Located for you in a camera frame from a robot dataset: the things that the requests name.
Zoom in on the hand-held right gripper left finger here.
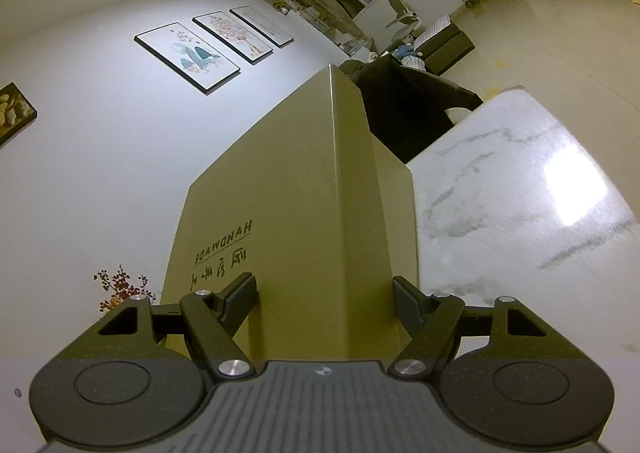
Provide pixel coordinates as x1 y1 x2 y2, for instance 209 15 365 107
65 273 258 381

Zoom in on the office chair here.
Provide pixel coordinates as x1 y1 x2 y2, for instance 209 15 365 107
382 0 424 30

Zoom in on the beige cardboard box lid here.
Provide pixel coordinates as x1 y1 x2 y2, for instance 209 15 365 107
161 64 418 364

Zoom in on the pottery canvas picture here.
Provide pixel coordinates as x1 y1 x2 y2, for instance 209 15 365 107
0 82 39 147

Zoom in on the dark upholstered chair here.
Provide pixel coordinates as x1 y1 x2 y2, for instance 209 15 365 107
340 56 484 164

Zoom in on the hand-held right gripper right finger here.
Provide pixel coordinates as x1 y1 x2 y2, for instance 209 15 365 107
392 275 583 380

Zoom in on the dried flower bouquet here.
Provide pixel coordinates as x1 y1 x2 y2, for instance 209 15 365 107
92 263 151 315

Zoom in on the framed blue leaf picture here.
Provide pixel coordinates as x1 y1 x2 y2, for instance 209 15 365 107
134 22 242 95

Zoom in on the framed pale picture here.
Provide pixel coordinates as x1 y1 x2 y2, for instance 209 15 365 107
229 6 294 48

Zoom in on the patterned curtain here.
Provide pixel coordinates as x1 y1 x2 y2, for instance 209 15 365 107
270 0 362 50

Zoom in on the framed pink tree picture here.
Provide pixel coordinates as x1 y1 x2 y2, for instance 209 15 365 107
192 10 275 65

